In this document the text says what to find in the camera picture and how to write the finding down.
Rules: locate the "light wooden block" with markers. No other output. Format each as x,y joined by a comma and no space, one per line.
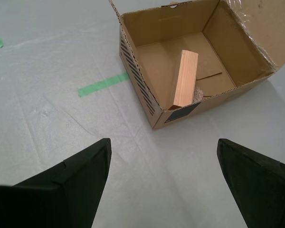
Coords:
185,78

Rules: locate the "long green tape strip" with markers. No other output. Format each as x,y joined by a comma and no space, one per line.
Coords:
102,85

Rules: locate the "white table cloth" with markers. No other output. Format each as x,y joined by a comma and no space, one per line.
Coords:
156,166

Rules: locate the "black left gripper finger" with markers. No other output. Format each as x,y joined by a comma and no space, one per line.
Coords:
61,194
263,190

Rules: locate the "brown cardboard box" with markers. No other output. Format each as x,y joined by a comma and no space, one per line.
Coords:
228,35

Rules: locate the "speckled granite rock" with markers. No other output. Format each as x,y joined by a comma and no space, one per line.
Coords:
198,93

